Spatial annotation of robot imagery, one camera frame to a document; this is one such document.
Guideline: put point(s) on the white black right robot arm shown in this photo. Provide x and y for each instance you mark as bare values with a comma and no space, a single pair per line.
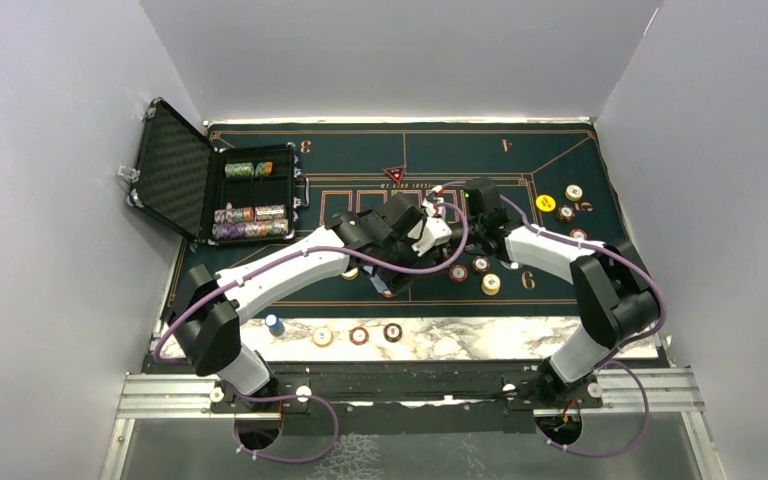
616,299

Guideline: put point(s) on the black poker chip case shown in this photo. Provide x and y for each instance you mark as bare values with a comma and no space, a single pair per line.
178,178

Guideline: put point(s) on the red poker chip stack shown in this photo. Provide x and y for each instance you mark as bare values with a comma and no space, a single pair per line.
359,336

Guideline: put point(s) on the blue playing card deck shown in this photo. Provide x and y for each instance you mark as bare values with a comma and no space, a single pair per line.
378,283

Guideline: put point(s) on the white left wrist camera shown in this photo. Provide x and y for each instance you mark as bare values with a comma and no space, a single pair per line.
427,234

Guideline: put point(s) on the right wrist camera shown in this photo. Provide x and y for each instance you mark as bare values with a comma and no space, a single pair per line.
482,199

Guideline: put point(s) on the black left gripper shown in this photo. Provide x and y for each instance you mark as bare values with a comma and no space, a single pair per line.
395,281

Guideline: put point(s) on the blue poker chip stack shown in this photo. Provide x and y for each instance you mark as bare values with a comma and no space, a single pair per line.
274,324

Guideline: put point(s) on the brown poker chip stack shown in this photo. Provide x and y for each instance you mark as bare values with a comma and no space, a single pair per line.
392,332

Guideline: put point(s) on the red triangular dealer button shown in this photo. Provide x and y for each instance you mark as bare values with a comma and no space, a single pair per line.
395,174

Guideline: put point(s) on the purple chips row in case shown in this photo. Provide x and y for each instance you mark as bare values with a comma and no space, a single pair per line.
251,230

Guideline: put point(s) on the mixed chips row in case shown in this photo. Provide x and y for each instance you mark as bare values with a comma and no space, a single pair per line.
235,215

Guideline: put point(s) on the green chips in case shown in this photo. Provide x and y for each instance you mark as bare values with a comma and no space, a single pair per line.
247,170

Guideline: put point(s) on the black mounting rail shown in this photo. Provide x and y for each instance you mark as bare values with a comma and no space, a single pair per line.
317,398

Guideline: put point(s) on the yellow round button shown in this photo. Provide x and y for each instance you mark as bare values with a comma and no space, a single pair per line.
545,203

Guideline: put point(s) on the yellow poker chip stack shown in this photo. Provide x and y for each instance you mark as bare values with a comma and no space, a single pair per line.
322,337

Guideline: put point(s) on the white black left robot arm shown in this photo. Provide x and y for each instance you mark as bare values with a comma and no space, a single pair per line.
206,323

